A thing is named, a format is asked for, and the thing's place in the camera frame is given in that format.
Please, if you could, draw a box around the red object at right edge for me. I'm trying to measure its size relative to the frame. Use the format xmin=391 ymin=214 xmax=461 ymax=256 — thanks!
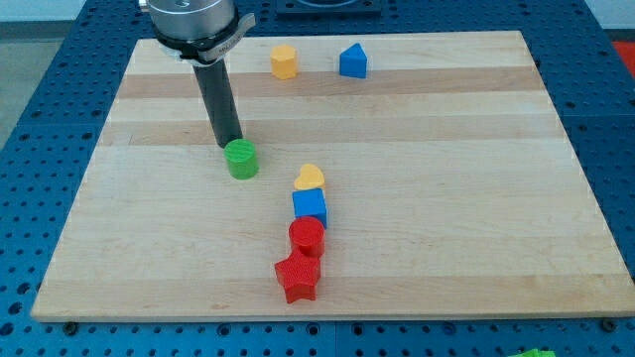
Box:
xmin=612 ymin=41 xmax=635 ymax=76

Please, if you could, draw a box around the yellow hexagon block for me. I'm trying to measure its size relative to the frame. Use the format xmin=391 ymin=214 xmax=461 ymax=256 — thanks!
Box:
xmin=270 ymin=45 xmax=299 ymax=79

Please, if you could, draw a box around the yellow heart block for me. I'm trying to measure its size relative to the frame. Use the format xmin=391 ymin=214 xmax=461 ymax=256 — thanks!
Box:
xmin=294 ymin=164 xmax=325 ymax=190

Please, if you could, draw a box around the light wooden board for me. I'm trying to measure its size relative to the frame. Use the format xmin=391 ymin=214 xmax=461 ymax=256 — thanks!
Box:
xmin=32 ymin=31 xmax=634 ymax=322

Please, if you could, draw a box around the blue cube block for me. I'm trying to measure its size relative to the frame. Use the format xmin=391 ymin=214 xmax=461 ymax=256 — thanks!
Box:
xmin=292 ymin=188 xmax=328 ymax=228

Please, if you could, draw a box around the blue triangle block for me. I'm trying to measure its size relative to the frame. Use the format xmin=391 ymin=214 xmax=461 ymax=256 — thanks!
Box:
xmin=338 ymin=43 xmax=368 ymax=78

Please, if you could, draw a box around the green block at bottom edge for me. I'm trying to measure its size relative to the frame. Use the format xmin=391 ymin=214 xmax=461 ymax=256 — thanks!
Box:
xmin=508 ymin=349 xmax=557 ymax=357

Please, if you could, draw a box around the red star block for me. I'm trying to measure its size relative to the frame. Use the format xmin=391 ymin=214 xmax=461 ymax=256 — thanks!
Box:
xmin=274 ymin=249 xmax=321 ymax=303

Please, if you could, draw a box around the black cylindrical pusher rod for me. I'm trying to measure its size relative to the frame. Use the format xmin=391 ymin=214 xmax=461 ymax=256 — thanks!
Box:
xmin=193 ymin=59 xmax=243 ymax=148

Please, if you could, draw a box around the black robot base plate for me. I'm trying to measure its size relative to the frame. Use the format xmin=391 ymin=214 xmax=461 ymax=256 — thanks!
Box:
xmin=274 ymin=0 xmax=383 ymax=15

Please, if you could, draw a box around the green cylinder block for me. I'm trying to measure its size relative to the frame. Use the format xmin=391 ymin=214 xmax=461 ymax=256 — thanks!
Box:
xmin=223 ymin=139 xmax=259 ymax=179

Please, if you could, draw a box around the red cylinder block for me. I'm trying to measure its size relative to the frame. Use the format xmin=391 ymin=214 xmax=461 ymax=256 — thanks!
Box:
xmin=288 ymin=216 xmax=325 ymax=258

